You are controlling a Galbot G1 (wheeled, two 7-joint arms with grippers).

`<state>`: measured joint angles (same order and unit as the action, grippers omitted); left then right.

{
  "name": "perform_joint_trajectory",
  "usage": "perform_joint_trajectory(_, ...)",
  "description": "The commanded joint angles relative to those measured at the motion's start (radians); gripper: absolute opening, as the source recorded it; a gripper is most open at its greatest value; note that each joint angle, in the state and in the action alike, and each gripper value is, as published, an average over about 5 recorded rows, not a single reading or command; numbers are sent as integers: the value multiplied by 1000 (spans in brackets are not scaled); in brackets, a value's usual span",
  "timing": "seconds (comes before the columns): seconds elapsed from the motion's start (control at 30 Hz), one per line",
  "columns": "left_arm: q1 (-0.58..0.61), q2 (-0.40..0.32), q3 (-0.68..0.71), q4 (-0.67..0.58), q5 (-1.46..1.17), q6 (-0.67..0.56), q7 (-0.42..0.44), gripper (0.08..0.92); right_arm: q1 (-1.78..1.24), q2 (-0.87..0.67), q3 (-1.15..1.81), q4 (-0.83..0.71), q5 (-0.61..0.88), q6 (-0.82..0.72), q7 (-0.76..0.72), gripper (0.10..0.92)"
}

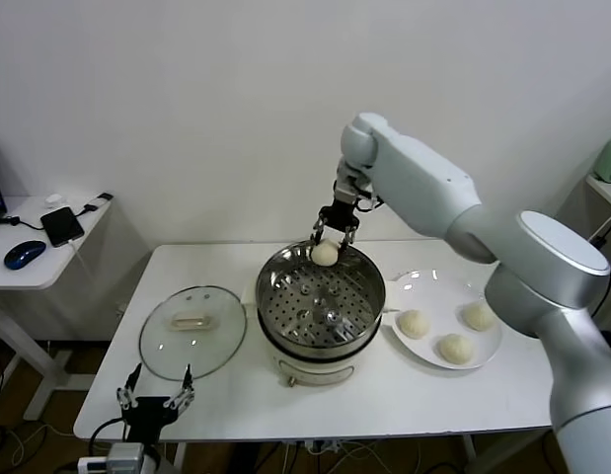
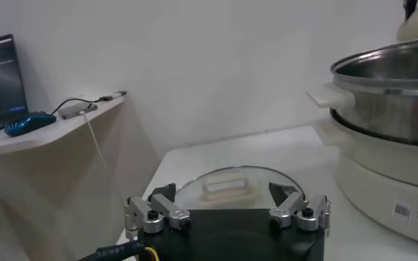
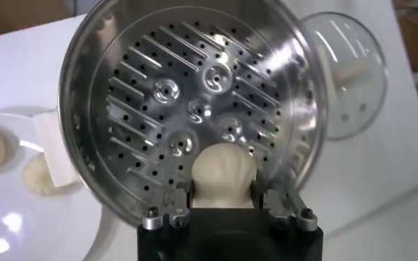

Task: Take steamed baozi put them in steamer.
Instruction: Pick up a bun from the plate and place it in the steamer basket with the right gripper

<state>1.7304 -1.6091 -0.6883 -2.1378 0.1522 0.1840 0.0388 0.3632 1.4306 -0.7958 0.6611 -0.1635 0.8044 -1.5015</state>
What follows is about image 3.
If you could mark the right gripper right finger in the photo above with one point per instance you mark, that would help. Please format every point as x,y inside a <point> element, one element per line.
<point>294,214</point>

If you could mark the white oval plate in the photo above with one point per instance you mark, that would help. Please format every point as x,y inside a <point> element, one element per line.
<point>17,220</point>

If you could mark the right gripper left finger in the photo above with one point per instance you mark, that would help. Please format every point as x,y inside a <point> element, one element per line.
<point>166,214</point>

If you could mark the perforated steel steamer basket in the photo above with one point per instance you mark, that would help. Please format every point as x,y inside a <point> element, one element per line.
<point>159,53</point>

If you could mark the round glass pot lid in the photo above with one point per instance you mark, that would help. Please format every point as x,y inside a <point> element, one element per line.
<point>354,106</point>

